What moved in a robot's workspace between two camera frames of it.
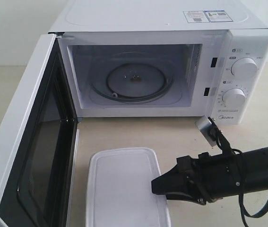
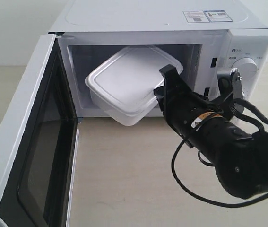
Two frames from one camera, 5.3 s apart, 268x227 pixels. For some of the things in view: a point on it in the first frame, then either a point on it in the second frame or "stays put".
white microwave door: x=29 y=173 stays put
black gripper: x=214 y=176 to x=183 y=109
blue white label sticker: x=206 y=16 stays put
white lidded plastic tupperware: x=119 y=192 to x=121 y=88
